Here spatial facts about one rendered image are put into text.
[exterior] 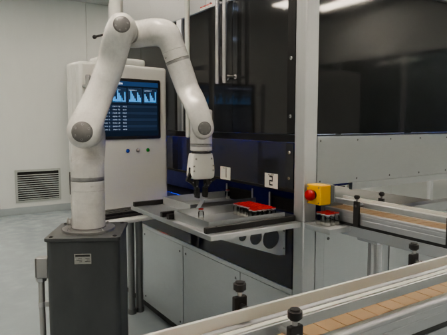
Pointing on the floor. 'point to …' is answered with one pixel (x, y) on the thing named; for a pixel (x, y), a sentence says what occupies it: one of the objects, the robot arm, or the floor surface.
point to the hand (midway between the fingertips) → (201, 192)
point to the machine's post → (305, 141)
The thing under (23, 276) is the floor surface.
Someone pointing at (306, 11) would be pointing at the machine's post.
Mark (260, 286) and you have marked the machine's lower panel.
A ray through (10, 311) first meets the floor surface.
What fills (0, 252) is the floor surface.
